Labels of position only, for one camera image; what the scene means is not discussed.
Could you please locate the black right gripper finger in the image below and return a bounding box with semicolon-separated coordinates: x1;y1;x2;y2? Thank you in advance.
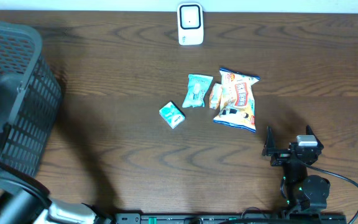
264;126;275;151
306;125;322;146

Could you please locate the yellow blue snack bag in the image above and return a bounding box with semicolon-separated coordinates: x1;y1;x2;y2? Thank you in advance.
213;68;260;133

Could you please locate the small orange white packet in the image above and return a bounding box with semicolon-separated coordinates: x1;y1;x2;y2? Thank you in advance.
209;83;223;110

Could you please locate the teal candy pouch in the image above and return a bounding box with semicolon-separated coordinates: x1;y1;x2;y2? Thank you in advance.
182;74;213;108

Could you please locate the green white tissue pack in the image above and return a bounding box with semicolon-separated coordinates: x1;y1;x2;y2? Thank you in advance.
159;101;185;129

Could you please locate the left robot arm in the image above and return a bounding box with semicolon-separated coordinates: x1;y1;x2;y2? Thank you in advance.
0;162;116;224

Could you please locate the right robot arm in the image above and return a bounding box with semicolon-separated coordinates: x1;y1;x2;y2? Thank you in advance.
262;126;331;222

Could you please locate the white barcode scanner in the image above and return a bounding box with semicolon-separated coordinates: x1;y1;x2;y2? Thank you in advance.
177;2;204;45

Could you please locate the grey plastic shopping basket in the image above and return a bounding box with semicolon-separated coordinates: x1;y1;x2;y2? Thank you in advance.
0;21;63;177

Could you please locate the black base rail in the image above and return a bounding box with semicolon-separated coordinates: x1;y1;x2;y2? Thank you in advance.
114;213;347;224

